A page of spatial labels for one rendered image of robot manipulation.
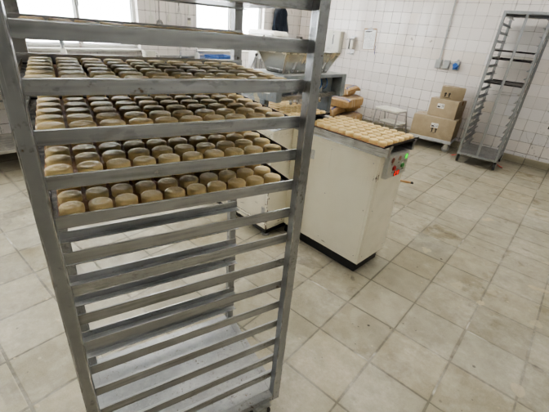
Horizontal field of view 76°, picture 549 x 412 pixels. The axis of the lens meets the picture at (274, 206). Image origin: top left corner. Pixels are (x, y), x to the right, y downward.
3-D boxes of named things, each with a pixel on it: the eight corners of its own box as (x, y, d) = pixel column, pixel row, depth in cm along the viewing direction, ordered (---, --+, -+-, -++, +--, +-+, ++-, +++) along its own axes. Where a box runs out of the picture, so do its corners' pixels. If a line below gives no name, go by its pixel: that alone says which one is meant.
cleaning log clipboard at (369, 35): (374, 54, 583) (380, 27, 565) (374, 54, 582) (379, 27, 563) (360, 52, 598) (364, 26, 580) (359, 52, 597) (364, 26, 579)
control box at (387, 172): (380, 177, 207) (385, 155, 201) (399, 169, 223) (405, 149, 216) (386, 180, 205) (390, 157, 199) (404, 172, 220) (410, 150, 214)
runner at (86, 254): (292, 211, 108) (292, 202, 106) (296, 215, 106) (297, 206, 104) (49, 261, 77) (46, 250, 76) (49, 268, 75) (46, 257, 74)
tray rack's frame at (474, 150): (464, 149, 524) (510, 15, 443) (502, 158, 497) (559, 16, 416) (453, 158, 478) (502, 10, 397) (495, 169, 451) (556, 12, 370)
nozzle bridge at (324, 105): (241, 119, 248) (243, 69, 233) (308, 110, 295) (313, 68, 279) (273, 131, 228) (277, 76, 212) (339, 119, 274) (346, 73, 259)
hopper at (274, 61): (254, 69, 237) (255, 47, 230) (308, 68, 272) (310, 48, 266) (284, 75, 219) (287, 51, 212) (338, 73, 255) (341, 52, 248)
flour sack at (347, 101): (346, 110, 542) (348, 99, 534) (323, 105, 562) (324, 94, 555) (364, 105, 595) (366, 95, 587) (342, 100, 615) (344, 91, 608)
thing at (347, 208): (281, 231, 279) (292, 119, 238) (309, 219, 301) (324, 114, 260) (354, 275, 236) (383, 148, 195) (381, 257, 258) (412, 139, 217)
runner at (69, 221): (295, 184, 104) (296, 174, 102) (300, 187, 102) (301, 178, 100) (40, 226, 73) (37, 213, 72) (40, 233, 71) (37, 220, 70)
